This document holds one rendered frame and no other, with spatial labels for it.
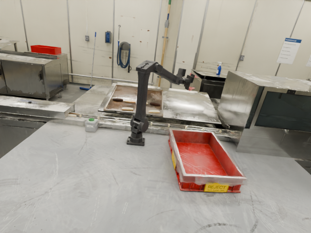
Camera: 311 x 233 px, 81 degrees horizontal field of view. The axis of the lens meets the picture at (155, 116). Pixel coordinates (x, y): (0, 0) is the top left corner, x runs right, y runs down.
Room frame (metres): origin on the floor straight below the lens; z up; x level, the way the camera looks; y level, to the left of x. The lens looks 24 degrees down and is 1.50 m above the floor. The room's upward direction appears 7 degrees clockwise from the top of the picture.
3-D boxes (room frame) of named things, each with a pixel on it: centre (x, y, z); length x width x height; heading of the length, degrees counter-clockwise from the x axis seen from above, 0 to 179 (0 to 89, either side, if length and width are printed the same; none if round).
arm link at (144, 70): (1.11, 0.09, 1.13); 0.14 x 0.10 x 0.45; 148
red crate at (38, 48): (4.26, 2.63, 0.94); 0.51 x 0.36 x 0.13; 96
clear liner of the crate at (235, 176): (0.93, -0.29, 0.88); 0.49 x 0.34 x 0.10; 7
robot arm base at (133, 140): (1.07, 0.11, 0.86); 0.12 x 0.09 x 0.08; 92
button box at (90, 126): (1.16, 0.45, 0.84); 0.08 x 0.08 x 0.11; 2
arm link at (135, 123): (1.09, 0.10, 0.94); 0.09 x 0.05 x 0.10; 148
